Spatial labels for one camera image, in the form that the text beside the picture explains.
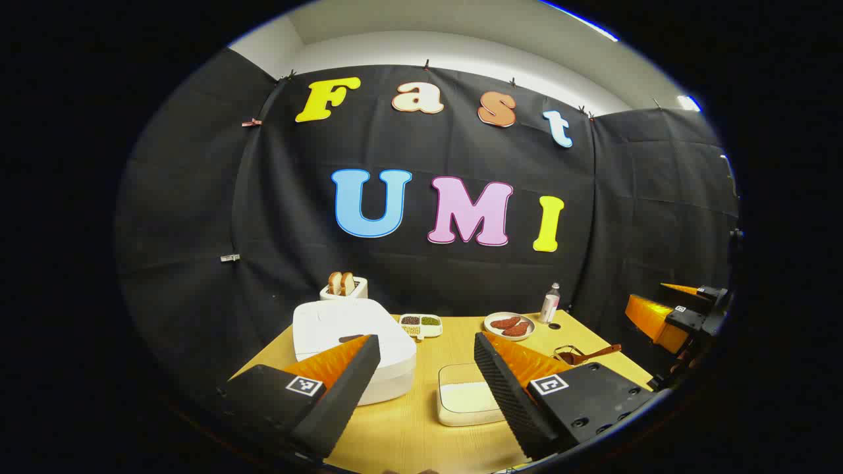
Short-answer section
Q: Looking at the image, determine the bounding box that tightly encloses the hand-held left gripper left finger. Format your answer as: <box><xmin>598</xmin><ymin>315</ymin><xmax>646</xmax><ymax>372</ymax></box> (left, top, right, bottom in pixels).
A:
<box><xmin>221</xmin><ymin>334</ymin><xmax>381</xmax><ymax>460</ymax></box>

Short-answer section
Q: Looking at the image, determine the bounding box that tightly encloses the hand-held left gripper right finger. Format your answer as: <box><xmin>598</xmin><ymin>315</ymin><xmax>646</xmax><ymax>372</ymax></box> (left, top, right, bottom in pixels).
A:
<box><xmin>474</xmin><ymin>331</ymin><xmax>659</xmax><ymax>460</ymax></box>

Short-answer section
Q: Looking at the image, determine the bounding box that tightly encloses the white rice cooker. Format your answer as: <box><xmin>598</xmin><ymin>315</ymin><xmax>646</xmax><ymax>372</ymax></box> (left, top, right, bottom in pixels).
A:
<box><xmin>292</xmin><ymin>298</ymin><xmax>418</xmax><ymax>406</ymax></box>

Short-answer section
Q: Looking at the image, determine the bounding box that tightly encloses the metal wire chopstick holder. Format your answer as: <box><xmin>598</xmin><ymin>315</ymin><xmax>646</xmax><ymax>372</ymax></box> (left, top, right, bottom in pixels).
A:
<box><xmin>553</xmin><ymin>345</ymin><xmax>590</xmax><ymax>367</ymax></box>

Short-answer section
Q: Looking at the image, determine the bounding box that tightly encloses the brown wooden spoon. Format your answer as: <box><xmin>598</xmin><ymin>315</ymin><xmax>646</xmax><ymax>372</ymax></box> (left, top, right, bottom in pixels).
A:
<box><xmin>560</xmin><ymin>344</ymin><xmax>622</xmax><ymax>366</ymax></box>

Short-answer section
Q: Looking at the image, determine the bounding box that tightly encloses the clear rice container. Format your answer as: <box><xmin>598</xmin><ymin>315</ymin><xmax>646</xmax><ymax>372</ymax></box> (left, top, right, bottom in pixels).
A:
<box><xmin>437</xmin><ymin>363</ymin><xmax>508</xmax><ymax>427</ymax></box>

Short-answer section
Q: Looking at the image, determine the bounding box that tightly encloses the white round plate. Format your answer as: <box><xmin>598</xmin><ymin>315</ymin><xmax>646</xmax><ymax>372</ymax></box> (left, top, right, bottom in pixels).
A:
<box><xmin>484</xmin><ymin>312</ymin><xmax>535</xmax><ymax>341</ymax></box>

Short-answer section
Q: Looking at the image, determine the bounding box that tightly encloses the clear bottle pink label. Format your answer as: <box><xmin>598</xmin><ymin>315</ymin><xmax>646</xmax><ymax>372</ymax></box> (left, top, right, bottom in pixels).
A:
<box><xmin>540</xmin><ymin>283</ymin><xmax>561</xmax><ymax>324</ymax></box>

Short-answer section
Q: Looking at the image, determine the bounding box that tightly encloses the white toaster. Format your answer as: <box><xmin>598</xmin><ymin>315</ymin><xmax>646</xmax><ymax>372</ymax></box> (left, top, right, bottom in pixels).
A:
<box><xmin>320</xmin><ymin>276</ymin><xmax>368</xmax><ymax>302</ymax></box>

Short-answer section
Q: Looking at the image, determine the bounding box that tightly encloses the white divided bean dish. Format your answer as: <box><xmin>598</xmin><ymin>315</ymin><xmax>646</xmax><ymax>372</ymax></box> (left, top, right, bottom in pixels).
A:
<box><xmin>398</xmin><ymin>313</ymin><xmax>443</xmax><ymax>340</ymax></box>

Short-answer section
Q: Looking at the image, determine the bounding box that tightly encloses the black backdrop cloth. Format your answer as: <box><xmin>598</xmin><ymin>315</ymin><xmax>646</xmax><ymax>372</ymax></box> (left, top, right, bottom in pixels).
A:
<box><xmin>115</xmin><ymin>49</ymin><xmax>740</xmax><ymax>396</ymax></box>

